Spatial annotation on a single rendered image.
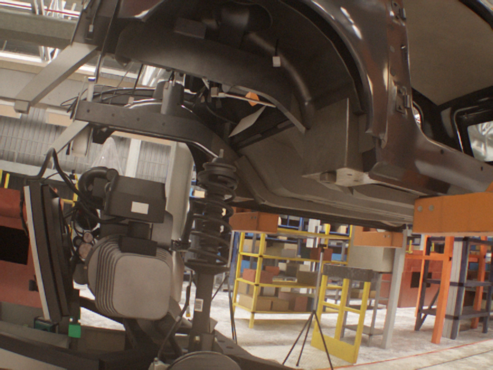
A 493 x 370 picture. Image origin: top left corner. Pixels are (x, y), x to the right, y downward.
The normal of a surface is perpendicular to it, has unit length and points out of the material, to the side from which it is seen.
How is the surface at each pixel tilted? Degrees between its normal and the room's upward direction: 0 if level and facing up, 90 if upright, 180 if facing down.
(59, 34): 90
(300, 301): 90
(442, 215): 90
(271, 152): 104
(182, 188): 90
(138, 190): 79
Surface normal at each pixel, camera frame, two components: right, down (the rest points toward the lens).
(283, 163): 0.22, 0.12
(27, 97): 0.38, -0.07
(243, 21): 0.10, -0.07
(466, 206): -0.92, -0.17
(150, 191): 0.40, -0.27
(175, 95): 0.60, -0.09
